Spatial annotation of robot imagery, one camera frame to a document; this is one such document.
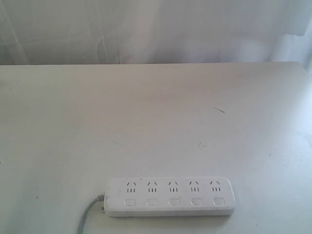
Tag white five-outlet power strip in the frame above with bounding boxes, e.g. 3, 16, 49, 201
103, 176, 236, 217

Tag white sheer curtain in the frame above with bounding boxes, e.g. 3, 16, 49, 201
0, 0, 312, 71

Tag grey cable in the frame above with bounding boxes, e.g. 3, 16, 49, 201
77, 195, 106, 234

